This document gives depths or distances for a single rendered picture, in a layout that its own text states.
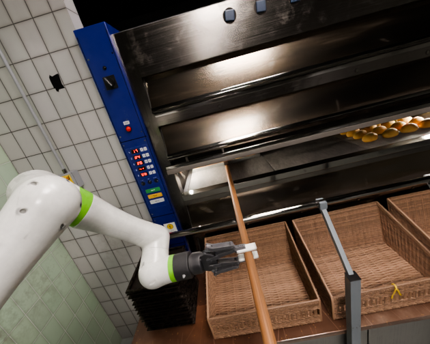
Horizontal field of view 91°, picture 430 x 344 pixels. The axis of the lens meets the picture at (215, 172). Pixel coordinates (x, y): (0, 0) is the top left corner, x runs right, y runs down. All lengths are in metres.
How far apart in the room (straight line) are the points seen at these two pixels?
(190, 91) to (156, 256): 0.81
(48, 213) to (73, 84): 0.96
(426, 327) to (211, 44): 1.70
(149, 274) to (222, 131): 0.79
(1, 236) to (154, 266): 0.44
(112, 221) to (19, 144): 0.99
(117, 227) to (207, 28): 0.97
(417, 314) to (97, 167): 1.79
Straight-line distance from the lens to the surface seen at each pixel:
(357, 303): 1.15
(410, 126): 1.88
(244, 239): 0.83
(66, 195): 0.53
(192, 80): 1.20
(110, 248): 1.72
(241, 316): 1.24
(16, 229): 0.54
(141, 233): 0.83
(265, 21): 1.26
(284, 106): 1.27
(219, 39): 1.22
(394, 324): 1.46
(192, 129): 1.23
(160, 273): 0.82
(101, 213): 0.74
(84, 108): 1.38
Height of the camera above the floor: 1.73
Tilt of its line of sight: 20 degrees down
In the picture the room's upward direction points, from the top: 15 degrees counter-clockwise
